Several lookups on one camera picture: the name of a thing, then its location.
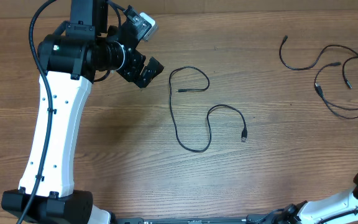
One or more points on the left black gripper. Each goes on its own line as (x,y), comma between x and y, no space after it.
(148,73)

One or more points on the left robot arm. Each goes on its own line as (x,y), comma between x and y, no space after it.
(99,36)

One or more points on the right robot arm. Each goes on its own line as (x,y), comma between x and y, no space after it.
(338,208)

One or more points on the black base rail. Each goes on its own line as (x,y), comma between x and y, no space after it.
(250,219)

